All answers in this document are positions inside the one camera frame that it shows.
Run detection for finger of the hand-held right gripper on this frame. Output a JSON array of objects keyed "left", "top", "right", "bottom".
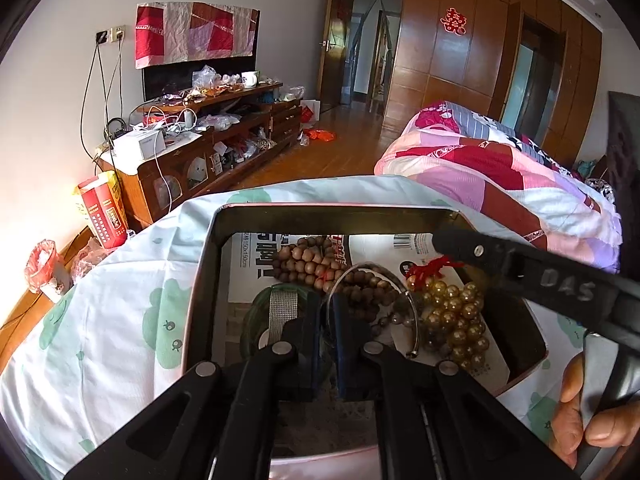
[{"left": 431, "top": 226, "right": 640, "bottom": 357}]

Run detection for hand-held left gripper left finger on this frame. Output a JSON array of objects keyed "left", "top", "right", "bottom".
[{"left": 65, "top": 290, "right": 324, "bottom": 480}]

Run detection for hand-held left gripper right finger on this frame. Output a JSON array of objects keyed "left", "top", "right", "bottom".
[{"left": 331, "top": 292, "right": 581, "bottom": 480}]

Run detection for small grey bead bracelet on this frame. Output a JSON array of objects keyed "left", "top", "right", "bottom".
[{"left": 369, "top": 310, "right": 404, "bottom": 344}]

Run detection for silver metal watch band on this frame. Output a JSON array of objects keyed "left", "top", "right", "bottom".
[{"left": 266, "top": 290, "right": 299, "bottom": 347}]

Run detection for green jade bangle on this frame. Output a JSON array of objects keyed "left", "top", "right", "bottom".
[{"left": 243, "top": 284, "right": 321, "bottom": 361}]

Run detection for red knotted cord charm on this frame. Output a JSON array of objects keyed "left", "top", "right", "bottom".
[{"left": 404, "top": 255, "right": 467, "bottom": 282}]

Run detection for thin silver bangle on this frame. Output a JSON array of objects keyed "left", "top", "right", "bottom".
[{"left": 325, "top": 261, "right": 422, "bottom": 359}]

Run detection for gold bead necklace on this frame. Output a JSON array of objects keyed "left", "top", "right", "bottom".
[{"left": 407, "top": 280, "right": 492, "bottom": 372}]

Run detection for dark brown bead bracelet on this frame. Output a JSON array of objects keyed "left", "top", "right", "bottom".
[{"left": 325, "top": 267, "right": 403, "bottom": 324}]

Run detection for light wooden bead bracelet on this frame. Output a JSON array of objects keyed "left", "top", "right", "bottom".
[{"left": 272, "top": 236, "right": 351, "bottom": 295}]

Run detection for pink metal tin box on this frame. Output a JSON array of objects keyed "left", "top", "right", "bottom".
[{"left": 187, "top": 202, "right": 550, "bottom": 480}]

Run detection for person's right hand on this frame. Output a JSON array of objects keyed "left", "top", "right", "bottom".
[{"left": 550, "top": 351, "right": 640, "bottom": 467}]

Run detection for pink purple patchwork quilt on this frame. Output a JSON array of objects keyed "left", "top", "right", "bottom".
[{"left": 375, "top": 127, "right": 623, "bottom": 273}]

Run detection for printed paper sheet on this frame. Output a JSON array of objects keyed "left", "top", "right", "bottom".
[{"left": 227, "top": 232, "right": 511, "bottom": 396}]

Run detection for brown wooden wardrobe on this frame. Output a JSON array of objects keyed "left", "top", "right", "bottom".
[{"left": 382, "top": 0, "right": 603, "bottom": 171}]

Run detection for red paper-cut decoration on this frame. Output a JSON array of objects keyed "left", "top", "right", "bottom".
[{"left": 440, "top": 7, "right": 469, "bottom": 36}]

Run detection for wooden television cabinet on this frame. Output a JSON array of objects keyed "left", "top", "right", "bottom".
[{"left": 97, "top": 80, "right": 306, "bottom": 231}]

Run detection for clear plastic bag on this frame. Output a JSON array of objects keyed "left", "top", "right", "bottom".
[{"left": 70, "top": 237, "right": 109, "bottom": 287}]

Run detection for red yellow packet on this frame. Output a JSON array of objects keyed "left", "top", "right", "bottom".
[{"left": 75, "top": 170, "right": 129, "bottom": 250}]

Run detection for white cardboard box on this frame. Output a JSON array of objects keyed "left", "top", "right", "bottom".
[{"left": 114, "top": 129, "right": 169, "bottom": 161}]

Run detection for pink plastic bag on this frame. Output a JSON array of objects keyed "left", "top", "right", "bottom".
[{"left": 25, "top": 239, "right": 69, "bottom": 296}]

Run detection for wooden room door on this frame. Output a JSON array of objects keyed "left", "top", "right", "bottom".
[{"left": 320, "top": 0, "right": 352, "bottom": 109}]

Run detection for black television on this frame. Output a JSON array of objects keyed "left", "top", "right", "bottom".
[{"left": 142, "top": 55, "right": 252, "bottom": 104}]

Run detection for red pink patchwork cover cloth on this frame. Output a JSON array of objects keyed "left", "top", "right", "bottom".
[{"left": 135, "top": 2, "right": 261, "bottom": 70}]

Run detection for dark hanging cables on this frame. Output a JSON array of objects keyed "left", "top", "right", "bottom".
[{"left": 80, "top": 40, "right": 127, "bottom": 162}]

